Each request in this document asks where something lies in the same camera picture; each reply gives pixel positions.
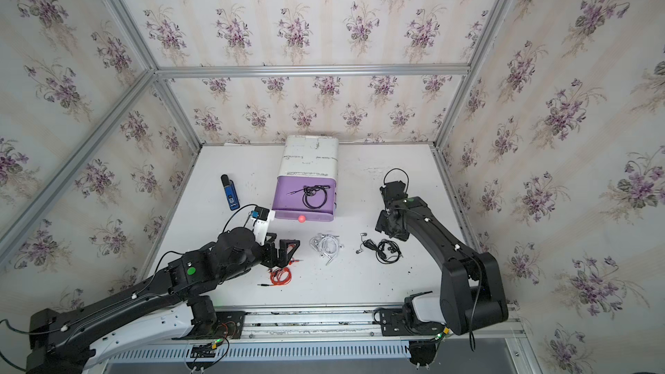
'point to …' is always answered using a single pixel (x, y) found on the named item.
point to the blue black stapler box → (230, 191)
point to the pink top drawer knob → (301, 218)
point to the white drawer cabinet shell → (310, 156)
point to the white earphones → (326, 244)
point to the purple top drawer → (288, 208)
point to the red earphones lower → (278, 277)
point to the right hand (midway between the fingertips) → (390, 229)
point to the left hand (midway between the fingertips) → (293, 244)
